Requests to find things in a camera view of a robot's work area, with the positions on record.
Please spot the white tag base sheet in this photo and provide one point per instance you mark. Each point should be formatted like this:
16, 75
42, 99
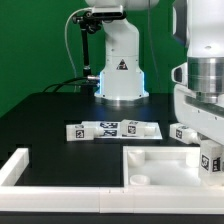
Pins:
112, 130

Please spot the white U-shaped fence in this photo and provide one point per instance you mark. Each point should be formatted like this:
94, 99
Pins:
126, 199

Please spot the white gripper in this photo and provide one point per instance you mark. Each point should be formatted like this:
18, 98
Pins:
205, 118

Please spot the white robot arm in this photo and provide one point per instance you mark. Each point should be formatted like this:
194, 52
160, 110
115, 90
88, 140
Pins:
199, 82

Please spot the white square table top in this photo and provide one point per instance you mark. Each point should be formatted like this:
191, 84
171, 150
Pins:
162, 166

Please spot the black camera stand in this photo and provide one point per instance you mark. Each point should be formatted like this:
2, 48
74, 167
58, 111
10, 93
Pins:
88, 26

